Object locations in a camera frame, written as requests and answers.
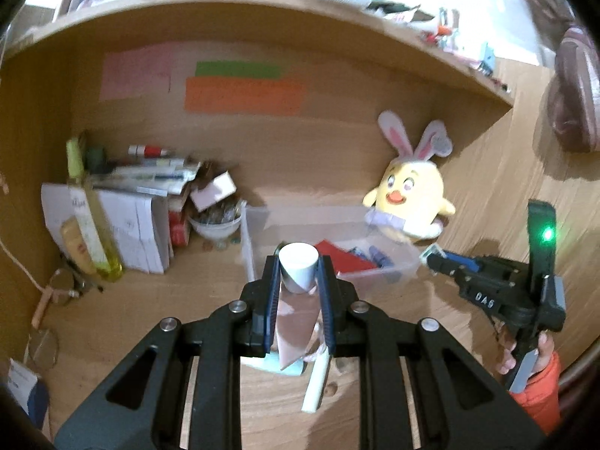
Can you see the yellow chick plush toy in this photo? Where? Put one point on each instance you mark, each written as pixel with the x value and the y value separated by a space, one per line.
pixel 408 205

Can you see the pale green stick tube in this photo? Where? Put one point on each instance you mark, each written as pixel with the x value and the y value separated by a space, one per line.
pixel 320 361

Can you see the yellow green spray bottle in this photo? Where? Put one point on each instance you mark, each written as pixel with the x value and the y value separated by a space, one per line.
pixel 90 216

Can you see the eyeglasses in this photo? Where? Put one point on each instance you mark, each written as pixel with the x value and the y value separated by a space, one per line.
pixel 64 289

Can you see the purple black cosmetic bottle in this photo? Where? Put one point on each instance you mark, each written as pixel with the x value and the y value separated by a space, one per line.
pixel 385 264

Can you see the beige cosmetic tube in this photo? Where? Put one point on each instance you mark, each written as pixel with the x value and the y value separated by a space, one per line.
pixel 76 247

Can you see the red white marker pen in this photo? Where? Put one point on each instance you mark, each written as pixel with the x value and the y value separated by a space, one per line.
pixel 148 152

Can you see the small white cardboard box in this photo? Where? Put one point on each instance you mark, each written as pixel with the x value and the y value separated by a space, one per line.
pixel 218 189

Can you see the stack of books papers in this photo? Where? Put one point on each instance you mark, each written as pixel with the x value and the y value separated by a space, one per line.
pixel 172 177

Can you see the red packet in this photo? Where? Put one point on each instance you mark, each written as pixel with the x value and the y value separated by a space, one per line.
pixel 343 261

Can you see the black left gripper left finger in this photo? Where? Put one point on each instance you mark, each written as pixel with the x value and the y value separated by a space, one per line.
pixel 140 404

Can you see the small green square box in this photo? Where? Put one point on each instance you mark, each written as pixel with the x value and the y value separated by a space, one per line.
pixel 432 250

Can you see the clear plastic storage bin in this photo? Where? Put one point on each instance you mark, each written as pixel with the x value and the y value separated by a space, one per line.
pixel 264 230

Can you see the orange sticky note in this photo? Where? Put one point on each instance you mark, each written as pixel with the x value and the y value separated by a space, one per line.
pixel 219 95

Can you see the pink sticky note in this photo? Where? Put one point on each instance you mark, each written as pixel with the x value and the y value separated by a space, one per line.
pixel 137 72

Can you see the green sticky note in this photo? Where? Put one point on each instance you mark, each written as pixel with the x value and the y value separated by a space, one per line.
pixel 244 69

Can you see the blue Max razor box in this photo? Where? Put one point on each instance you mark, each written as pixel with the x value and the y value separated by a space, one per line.
pixel 360 254

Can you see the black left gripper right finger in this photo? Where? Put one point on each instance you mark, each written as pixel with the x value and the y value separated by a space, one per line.
pixel 417 382

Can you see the white bowl of marbles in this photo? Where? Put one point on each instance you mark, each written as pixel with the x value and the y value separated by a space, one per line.
pixel 218 222

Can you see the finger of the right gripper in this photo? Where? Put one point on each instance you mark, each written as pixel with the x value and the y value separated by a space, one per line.
pixel 462 259
pixel 437 265

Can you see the mint green tube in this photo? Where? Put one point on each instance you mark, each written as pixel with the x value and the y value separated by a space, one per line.
pixel 271 364

